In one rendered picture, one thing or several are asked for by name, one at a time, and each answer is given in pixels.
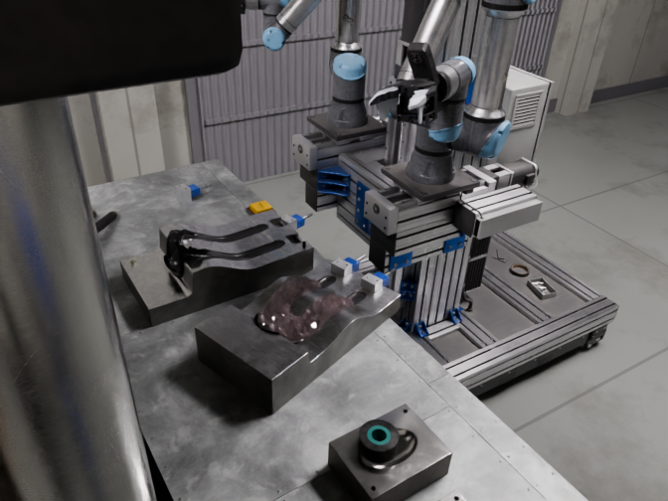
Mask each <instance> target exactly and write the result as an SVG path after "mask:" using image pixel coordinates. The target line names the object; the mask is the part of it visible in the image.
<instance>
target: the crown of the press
mask: <svg viewBox="0 0 668 501"><path fill-rule="evenodd" d="M242 52H243V39H242V20H241V0H0V106H5V105H11V104H18V103H25V102H32V101H39V100H46V99H52V98H59V97H66V96H73V95H80V94H87V93H93V92H100V91H107V90H114V89H121V88H128V87H134V86H141V85H148V84H161V83H168V82H173V81H180V80H187V79H194V78H201V77H208V76H214V75H220V74H222V73H225V72H227V71H229V70H231V69H233V68H235V67H237V66H238V65H239V64H240V60H241V56H242Z"/></svg>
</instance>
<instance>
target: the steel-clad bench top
mask: <svg viewBox="0 0 668 501"><path fill-rule="evenodd" d="M180 184H185V185H186V186H190V185H193V184H195V185H196V186H198V187H201V186H204V185H207V184H211V185H212V186H211V187H209V188H206V189H203V190H200V191H201V195H199V196H196V197H193V198H192V202H190V203H187V204H184V205H183V204H182V203H180V202H179V201H178V200H177V199H176V192H175V186H177V185H180ZM87 189H88V193H89V198H90V203H91V207H92V209H93V210H95V211H96V212H97V216H96V217H95V218H94V221H95V222H97V221H98V220H100V219H101V218H103V217H104V216H105V215H107V214H108V213H109V212H111V211H116V212H117V213H118V217H117V218H116V219H115V220H114V221H113V222H111V223H110V224H109V225H108V226H106V227H105V228H104V229H103V230H101V231H100V232H99V233H98V239H99V243H100V248H101V252H102V257H103V261H104V266H105V270H106V275H107V279H108V284H109V288H110V293H111V297H112V302H113V306H114V311H115V315H116V320H117V324H118V329H119V334H120V338H121V343H122V347H123V352H124V356H125V361H126V365H127V370H128V374H129V379H130V383H131V388H132V392H133V396H134V400H135V405H136V409H137V414H138V418H139V423H140V427H141V431H142V434H143V436H144V438H145V440H146V442H147V444H148V447H149V449H150V451H151V453H152V455H153V458H154V460H155V462H156V464H157V466H158V468H159V471H160V473H161V475H162V477H163V479H164V482H165V484H166V486H167V488H168V490H169V492H170V495H171V497H172V499H173V501H355V500H354V499H353V498H352V496H351V495H350V494H349V492H348V491H347V490H346V488H345V487H344V485H343V484H342V483H341V481H340V480H339V479H338V477H337V476H336V475H335V473H334V472H333V470H332V469H331V468H330V466H329V465H328V446H329V442H330V441H332V440H334V439H336V438H338V437H340V436H342V435H344V434H346V433H348V432H350V431H352V430H353V429H355V428H357V427H359V426H361V425H363V424H364V423H365V422H367V421H369V420H372V419H375V418H378V417H380V416H382V415H384V414H386V413H388V412H390V411H392V410H394V409H396V408H398V407H400V406H402V405H404V404H407V405H408V406H409V407H410V408H411V409H412V410H413V411H414V412H415V413H416V414H417V415H418V416H419V417H420V418H421V419H422V421H423V422H424V423H425V424H426V425H427V426H428V427H429V428H430V429H431V430H432V431H433V432H434V433H435V434H436V435H437V436H438V437H439V438H440V439H441V440H442V442H443V443H444V444H445V445H446V446H447V447H448V448H449V449H450V450H451V451H452V456H451V461H450V465H449V470H448V474H446V475H445V476H443V477H441V478H440V479H438V480H436V481H435V482H433V483H431V484H430V485H428V486H426V487H425V488H424V489H422V490H421V491H419V492H418V493H416V494H414V495H413V496H411V497H409V498H408V499H406V500H404V501H438V500H439V499H441V498H442V497H444V496H446V495H447V494H449V493H450V492H452V491H453V490H455V489H456V490H457V491H458V492H459V493H460V494H461V495H462V496H463V497H464V498H465V500H466V501H588V500H587V499H586V498H585V497H583V496H582V495H581V494H580V492H579V491H578V490H577V489H576V488H575V487H574V486H573V485H571V484H570V483H569V482H568V481H567V480H566V479H565V478H564V477H563V476H562V475H561V474H559V473H558V472H557V471H556V470H555V469H554V468H553V467H552V466H551V465H550V464H549V463H547V462H546V461H545V460H544V459H543V458H542V457H541V456H540V455H539V454H538V453H537V452H536V451H534V450H533V449H532V448H531V447H530V446H529V445H528V444H527V443H526V442H525V441H524V440H522V439H521V438H520V437H519V436H518V435H517V434H516V433H515V432H514V431H513V430H512V429H511V428H509V427H508V426H507V425H506V424H505V423H504V422H503V421H502V420H501V419H500V418H499V417H497V416H496V415H495V414H494V413H492V412H491V411H490V410H489V409H488V408H487V407H486V406H484V405H483V404H482V403H481V402H480V401H479V400H478V399H477V398H476V397H475V396H474V395H472V394H471V393H470V392H469V391H468V390H467V389H466V388H465V387H464V386H463V385H462V384H461V383H459V382H458V381H457V380H456V379H455V378H454V377H453V376H452V375H451V374H450V373H449V372H447V371H446V370H445V369H444V368H443V367H442V366H441V365H440V364H439V363H438V362H437V361H436V360H434V359H433V358H432V357H431V356H430V354H429V353H428V352H427V351H426V350H425V349H423V348H422V347H421V346H420V345H419V344H418V343H417V342H416V341H415V340H414V339H413V338H412V337H410V336H409V335H408V334H407V333H406V332H405V331H404V330H403V329H402V328H401V327H400V326H398V325H397V324H396V323H395V322H394V321H393V320H392V319H391V318H389V319H388V320H387V321H385V322H384V323H383V324H382V325H381V326H379V327H378V328H377V329H376V330H375V331H373V332H372V333H371V334H370V335H369V336H367V337H366V338H365V339H364V340H363V341H361V342H360V343H359V344H358V345H356V346H355V347H354V348H353V349H352V350H350V351H349V352H348V353H347V354H346V355H344V356H343V357H342V358H341V359H340V360H338V361H337V362H336V363H335V364H334V365H332V366H331V367H330V368H329V369H328V370H326V371H325V372H324V373H323V374H322V375H320V376H319V377H318V378H317V379H315V380H314V381H313V382H312V383H311V384H309V385H308V386H307V387H306V388H305V389H303V390H302V391H301V392H300V393H299V394H297V395H296V396H295V397H294V398H293V399H291V400H290V401H289V402H288V403H287V404H285V405H284V406H283V407H282V408H280V409H279V410H278V411H277V412H276V413H274V414H271V413H270V412H269V411H267V410H266V409H265V408H263V407H262V406H260V405H259V404H258V403H256V402H255V401H254V400H252V399H251V398H250V397H248V396H247V395H245V394H244V393H243V392H241V391H240V390H239V389H237V388H236V387H235V386H233V385H232V384H230V383H229V382H228V381H226V380H225V379H224V378H222V377H221V376H220V375H218V374H217V373H215V372H214V371H213V370H211V369H210V368H209V367H207V366H206V365H205V364H203V363H202V362H200V361H199V358H198V350H197V342H196V335H195V326H196V325H198V324H200V323H201V322H203V321H204V320H206V319H208V318H209V317H211V316H213V315H214V314H216V313H217V312H219V311H221V310H222V309H224V308H226V307H227V306H229V305H230V304H232V305H233V306H235V307H236V308H238V309H239V310H242V309H244V308H245V307H247V306H248V305H249V304H250V303H252V302H253V301H254V300H255V299H256V298H257V297H258V296H259V295H260V294H261V293H262V292H263V291H265V290H266V288H264V289H261V290H258V291H256V292H253V293H250V294H247V295H244V296H241V297H238V298H235V299H232V300H229V301H226V302H223V303H221V304H218V305H215V306H212V307H209V308H206V309H203V310H200V311H197V312H194V313H191V314H188V315H186V316H183V317H180V318H177V319H174V320H171V321H168V322H165V323H162V324H159V325H156V326H153V327H152V326H151V325H150V323H149V321H148V319H147V318H146V316H145V314H144V313H143V311H142V309H141V307H140V306H139V304H138V302H137V300H136V299H135V297H134V295H133V293H132V292H131V290H130V288H129V287H128V285H127V283H126V281H125V280H124V278H123V275H122V270H121V266H120V260H122V259H126V258H129V257H133V256H136V255H140V254H144V253H147V252H151V251H156V250H157V249H158V248H159V247H160V240H159V229H160V228H162V227H165V226H167V225H170V224H175V223H185V224H192V225H197V226H202V227H218V226H222V225H225V224H228V223H231V222H234V221H237V220H240V219H243V218H247V217H248V216H249V214H248V213H247V207H249V206H250V204H253V203H257V202H260V201H261V199H260V198H259V197H258V196H257V195H256V194H255V193H254V192H253V191H252V190H251V189H249V188H248V187H247V186H246V185H245V184H244V183H243V182H242V181H241V180H240V179H239V178H237V177H236V176H235V175H234V174H233V173H232V172H231V171H230V170H229V169H228V168H227V167H226V166H224V165H223V164H222V163H221V162H220V161H219V160H218V159H215V160H210V161H205V162H201V163H196V164H192V165H187V166H182V167H178V168H173V169H169V170H164V171H160V172H155V173H150V174H146V175H141V176H137V177H132V178H128V179H123V180H118V181H114V182H109V183H105V184H100V185H95V186H91V187H87Z"/></svg>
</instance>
